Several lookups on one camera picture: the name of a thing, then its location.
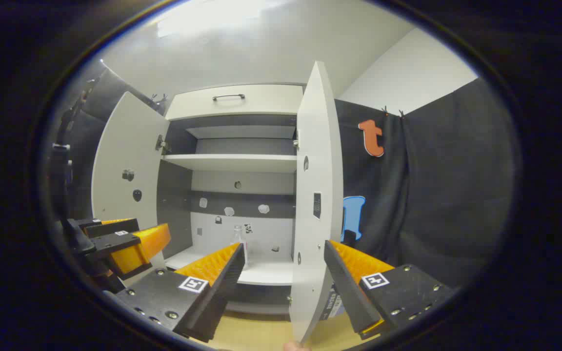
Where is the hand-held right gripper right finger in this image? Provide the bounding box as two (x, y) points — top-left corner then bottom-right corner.
(323, 240), (457, 340)

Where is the clear bottle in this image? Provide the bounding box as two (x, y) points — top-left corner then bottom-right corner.
(231, 225), (249, 269)

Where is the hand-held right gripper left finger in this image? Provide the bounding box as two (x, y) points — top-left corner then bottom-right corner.
(115, 242), (246, 343)

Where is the white cabinet door headphones sticker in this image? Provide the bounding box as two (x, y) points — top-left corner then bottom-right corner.
(288, 60), (344, 345)

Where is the white cabinet door camera sticker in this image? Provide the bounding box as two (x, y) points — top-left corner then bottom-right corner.
(91, 91), (171, 273)

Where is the dark blue book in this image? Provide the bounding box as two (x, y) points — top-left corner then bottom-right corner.
(320, 285), (336, 321)

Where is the black backdrop cloth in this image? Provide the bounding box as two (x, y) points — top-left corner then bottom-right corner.
(49, 66), (517, 293)

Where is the white and grey cabinet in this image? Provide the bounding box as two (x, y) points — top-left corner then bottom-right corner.
(157, 83), (307, 315)

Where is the white cabinet shelf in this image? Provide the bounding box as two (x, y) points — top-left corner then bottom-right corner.
(164, 245), (295, 287)
(162, 154), (298, 174)

